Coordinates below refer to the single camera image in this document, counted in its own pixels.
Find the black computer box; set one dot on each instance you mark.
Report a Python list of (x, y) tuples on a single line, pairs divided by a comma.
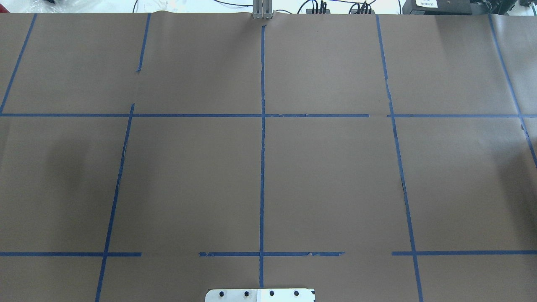
[(448, 7)]

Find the black power strip left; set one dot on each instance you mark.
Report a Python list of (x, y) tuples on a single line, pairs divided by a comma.
[(318, 7)]

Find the black power strip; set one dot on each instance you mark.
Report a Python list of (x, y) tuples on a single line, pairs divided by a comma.
[(363, 8), (318, 7)]

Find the black power strip right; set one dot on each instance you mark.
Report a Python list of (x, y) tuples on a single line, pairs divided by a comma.
[(363, 8)]

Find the grey aluminium frame post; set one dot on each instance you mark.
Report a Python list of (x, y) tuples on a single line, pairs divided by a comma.
[(262, 9)]

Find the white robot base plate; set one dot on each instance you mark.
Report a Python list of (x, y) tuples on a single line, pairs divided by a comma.
[(261, 295)]

